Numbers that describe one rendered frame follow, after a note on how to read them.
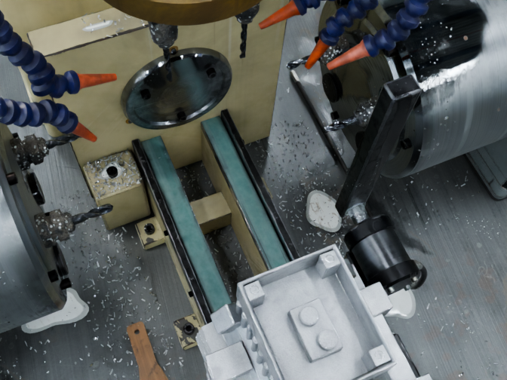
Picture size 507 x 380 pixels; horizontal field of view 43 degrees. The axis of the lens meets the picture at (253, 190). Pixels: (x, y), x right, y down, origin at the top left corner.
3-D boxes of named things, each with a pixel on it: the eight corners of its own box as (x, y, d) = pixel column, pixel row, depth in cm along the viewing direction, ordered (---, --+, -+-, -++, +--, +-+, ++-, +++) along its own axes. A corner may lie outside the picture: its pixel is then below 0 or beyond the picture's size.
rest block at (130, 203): (95, 197, 98) (80, 160, 87) (138, 182, 100) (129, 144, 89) (107, 231, 96) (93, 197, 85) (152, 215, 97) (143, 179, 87)
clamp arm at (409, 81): (331, 201, 78) (379, 77, 55) (352, 193, 79) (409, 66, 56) (344, 225, 77) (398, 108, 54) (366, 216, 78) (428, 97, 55)
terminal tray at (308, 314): (231, 306, 64) (233, 283, 57) (326, 267, 66) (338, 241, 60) (282, 422, 59) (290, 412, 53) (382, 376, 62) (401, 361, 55)
